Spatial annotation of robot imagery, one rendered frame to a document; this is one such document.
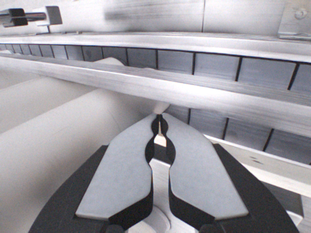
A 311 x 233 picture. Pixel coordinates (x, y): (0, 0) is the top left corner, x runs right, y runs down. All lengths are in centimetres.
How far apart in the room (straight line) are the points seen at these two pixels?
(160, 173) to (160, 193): 5
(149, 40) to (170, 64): 3
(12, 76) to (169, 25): 22
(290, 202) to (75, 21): 40
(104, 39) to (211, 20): 12
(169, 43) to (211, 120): 9
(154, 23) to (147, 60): 6
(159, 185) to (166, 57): 20
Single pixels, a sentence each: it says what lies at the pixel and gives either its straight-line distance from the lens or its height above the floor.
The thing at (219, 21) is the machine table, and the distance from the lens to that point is 20.
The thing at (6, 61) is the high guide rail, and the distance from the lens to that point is 23.
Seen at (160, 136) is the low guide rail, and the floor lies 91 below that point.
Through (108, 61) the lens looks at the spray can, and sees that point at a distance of 19.
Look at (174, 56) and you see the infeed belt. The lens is 16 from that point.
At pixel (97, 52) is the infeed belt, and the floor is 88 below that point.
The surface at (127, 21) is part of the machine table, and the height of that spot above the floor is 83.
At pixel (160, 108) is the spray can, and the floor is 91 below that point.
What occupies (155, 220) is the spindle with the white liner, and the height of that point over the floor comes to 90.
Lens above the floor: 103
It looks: 47 degrees down
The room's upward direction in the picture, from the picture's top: 132 degrees counter-clockwise
